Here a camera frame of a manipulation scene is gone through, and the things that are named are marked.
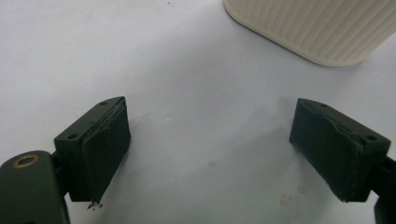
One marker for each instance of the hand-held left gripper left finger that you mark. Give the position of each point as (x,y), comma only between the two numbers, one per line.
(96,152)

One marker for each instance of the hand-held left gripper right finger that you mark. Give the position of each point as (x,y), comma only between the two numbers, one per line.
(336,152)

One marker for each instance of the cream pump bottle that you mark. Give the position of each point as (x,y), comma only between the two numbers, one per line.
(323,28)

